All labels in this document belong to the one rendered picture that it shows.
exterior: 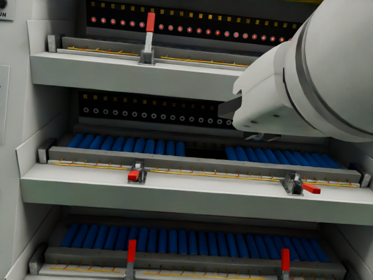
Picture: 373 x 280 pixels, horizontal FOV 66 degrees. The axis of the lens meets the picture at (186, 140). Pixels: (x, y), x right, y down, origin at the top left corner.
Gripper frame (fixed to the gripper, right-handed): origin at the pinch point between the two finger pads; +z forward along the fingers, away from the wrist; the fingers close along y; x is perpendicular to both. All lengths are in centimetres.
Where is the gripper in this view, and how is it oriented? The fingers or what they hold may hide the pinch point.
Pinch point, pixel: (261, 124)
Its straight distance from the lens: 34.4
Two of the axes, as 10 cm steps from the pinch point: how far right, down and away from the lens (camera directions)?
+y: -9.9, -0.8, -0.7
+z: -0.8, 1.4, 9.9
